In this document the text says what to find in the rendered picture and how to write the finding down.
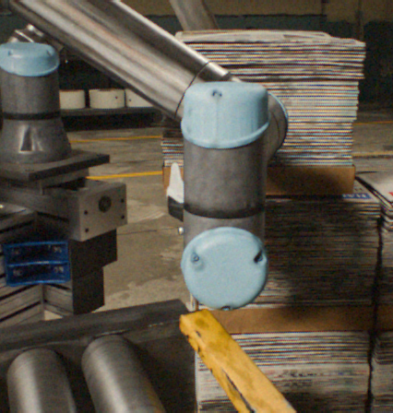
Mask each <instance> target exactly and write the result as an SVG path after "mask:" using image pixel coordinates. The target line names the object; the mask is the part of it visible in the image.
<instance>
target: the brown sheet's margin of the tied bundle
mask: <svg viewBox="0 0 393 413"><path fill-rule="evenodd" d="M179 169H180V173H181V177H182V180H183V181H184V167H179ZM161 170H162V183H163V194H164V195H166V189H167V187H168V186H169V185H170V177H171V167H165V166H164V162H163V164H162V167H161ZM355 172H356V166H355V165H354V164H352V167H267V182H266V195H353V187H354V179H355Z"/></svg>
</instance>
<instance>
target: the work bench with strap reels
mask: <svg viewBox="0 0 393 413"><path fill-rule="evenodd" d="M65 55H66V60H83V59H81V58H80V57H78V56H76V55H75V54H73V53H71V52H70V51H68V52H65V54H64V52H59V53H58V56H59V58H60V60H65ZM89 92H90V104H86V103H85V91H84V90H60V104H61V116H65V117H67V116H87V115H106V114H126V113H146V112H152V122H151V123H152V124H158V122H157V112H161V111H160V110H159V109H158V108H156V107H155V106H153V105H152V104H150V103H149V102H147V101H146V100H144V99H142V98H141V97H139V96H138V95H137V94H135V93H134V92H132V91H131V90H129V89H128V88H126V89H125V90H122V89H114V88H111V89H94V90H90V91H89Z"/></svg>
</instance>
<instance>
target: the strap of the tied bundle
mask: <svg viewBox="0 0 393 413"><path fill-rule="evenodd" d="M235 34H279V35H287V34H292V35H302V36H309V37H317V38H324V39H339V38H333V37H325V36H317V35H310V34H302V33H293V32H287V33H279V32H235V33H220V34H210V35H204V36H196V37H190V38H184V39H197V38H204V37H210V36H220V35H235Z"/></svg>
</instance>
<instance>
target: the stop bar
mask: <svg viewBox="0 0 393 413"><path fill-rule="evenodd" d="M180 330H181V332H183V333H184V335H185V337H186V338H187V339H188V341H189V342H190V344H191V345H192V346H193V348H194V349H195V350H196V352H197V354H198V355H199V356H200V358H201V359H202V360H203V361H204V362H205V364H206V366H207V368H208V370H209V371H210V372H211V374H212V375H213V376H214V378H215V379H216V381H217V382H218V383H219V385H220V387H221V388H222V389H223V391H224V392H225V393H226V395H227V396H228V397H229V398H230V399H231V401H232V402H233V404H234V405H235V407H236V408H237V409H238V412H239V413H298V412H297V411H296V409H295V408H294V407H293V406H292V405H291V404H290V402H289V401H288V400H287V399H286V398H285V397H284V396H283V394H282V393H281V392H280V391H279V390H278V389H277V388H276V386H275V385H274V384H273V383H272V382H271V381H270V380H269V378H268V377H267V376H266V375H265V374H264V373H263V371H262V370H261V369H260V368H259V367H258V366H257V365H256V363H255V362H254V361H253V360H252V359H251V358H250V356H249V355H248V354H247V353H246V352H245V351H244V350H243V348H242V347H241V346H240V344H239V343H238V342H236V340H235V339H234V338H233V337H232V336H231V335H230V334H229V333H228V332H227V331H226V330H225V329H224V328H223V326H222V325H221V324H220V323H219V322H218V321H217V320H216V318H215V317H214V316H213V315H212V314H211V313H210V312H209V310H207V309H203V310H197V311H192V312H187V313H182V314H181V315H180Z"/></svg>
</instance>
